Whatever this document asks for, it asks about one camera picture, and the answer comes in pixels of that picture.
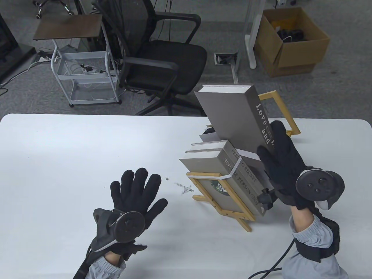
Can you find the person's left hand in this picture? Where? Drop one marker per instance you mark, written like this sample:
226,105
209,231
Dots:
136,194

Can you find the person's right hand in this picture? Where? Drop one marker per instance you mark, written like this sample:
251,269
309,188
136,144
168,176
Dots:
283,165

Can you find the wooden book rack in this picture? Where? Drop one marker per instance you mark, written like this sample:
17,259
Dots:
268,96

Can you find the thick grey book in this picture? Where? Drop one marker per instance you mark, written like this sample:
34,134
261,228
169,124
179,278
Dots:
229,116

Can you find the person's right forearm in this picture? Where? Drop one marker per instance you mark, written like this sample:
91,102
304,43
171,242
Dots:
300,218

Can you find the black right forearm band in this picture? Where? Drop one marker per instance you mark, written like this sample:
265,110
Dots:
314,251

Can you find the black left forearm band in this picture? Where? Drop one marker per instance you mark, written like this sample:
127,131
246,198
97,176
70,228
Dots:
82,267

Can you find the grey book pictured spine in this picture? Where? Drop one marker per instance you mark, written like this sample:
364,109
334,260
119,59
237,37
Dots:
247,170

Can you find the black spine white book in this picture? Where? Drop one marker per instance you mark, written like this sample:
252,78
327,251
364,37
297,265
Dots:
207,137

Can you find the black left hand controller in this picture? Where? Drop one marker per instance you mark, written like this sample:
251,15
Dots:
129,226

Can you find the black hand controller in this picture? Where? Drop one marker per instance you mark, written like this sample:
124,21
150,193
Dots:
129,226
318,184

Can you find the black right hand controller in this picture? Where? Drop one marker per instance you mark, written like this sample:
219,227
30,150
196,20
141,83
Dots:
318,184

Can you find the grey metal desk foot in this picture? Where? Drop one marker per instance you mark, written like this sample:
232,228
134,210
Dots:
235,75

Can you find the brown cardboard box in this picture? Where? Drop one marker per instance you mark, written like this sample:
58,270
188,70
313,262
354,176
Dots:
299,55

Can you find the white desk leg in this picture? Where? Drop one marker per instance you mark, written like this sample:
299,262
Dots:
250,52

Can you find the metal floor socket box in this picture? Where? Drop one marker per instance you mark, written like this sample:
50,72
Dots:
225,59

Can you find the black mesh office chair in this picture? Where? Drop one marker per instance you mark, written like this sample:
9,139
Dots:
168,64

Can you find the black power adapter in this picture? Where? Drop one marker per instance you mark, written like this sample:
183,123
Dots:
43,53

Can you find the white cart wooden top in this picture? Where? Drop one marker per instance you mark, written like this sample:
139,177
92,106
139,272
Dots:
66,26

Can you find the black cabinet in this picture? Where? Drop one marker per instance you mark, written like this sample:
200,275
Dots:
8,52

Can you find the office chair wheel base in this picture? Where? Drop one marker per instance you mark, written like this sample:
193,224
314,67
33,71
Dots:
38,14

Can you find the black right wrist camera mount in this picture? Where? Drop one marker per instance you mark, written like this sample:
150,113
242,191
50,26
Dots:
267,199

